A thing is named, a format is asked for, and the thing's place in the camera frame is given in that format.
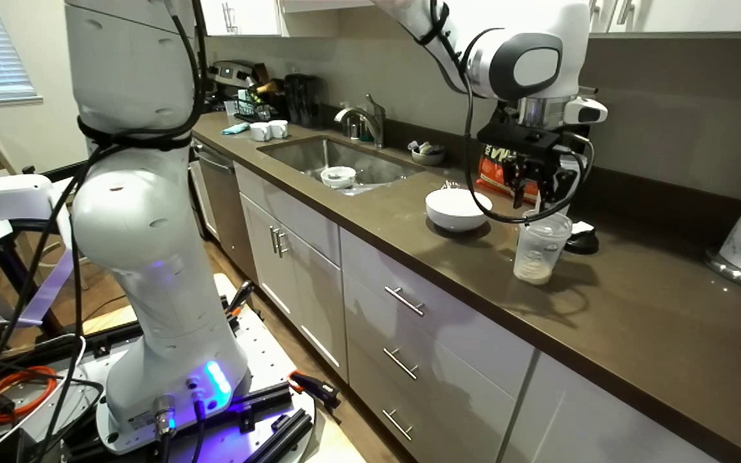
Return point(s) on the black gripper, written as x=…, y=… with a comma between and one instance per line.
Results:
x=553, y=161

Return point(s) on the clear bottle with white powder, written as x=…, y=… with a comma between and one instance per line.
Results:
x=538, y=247

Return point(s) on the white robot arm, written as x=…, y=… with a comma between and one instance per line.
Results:
x=136, y=81

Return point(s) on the black whey protein bag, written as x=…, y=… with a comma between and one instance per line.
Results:
x=497, y=170

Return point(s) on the white ceramic bowl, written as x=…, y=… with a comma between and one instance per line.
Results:
x=456, y=209

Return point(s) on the chrome kitchen faucet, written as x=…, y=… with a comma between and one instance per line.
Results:
x=365, y=125

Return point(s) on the stainless steel sink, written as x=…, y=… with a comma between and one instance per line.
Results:
x=342, y=165

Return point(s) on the white cup pair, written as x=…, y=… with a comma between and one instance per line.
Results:
x=270, y=130

